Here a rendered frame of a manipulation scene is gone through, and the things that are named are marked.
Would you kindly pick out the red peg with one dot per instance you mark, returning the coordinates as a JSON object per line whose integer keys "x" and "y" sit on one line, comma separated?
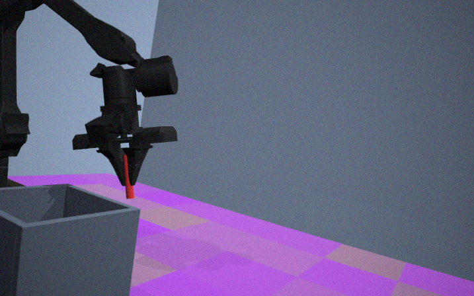
{"x": 129, "y": 189}

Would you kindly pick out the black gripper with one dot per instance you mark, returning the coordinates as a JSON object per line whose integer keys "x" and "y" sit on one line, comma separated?
{"x": 139, "y": 144}

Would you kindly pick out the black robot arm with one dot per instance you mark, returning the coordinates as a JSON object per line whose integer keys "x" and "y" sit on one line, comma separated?
{"x": 151, "y": 77}

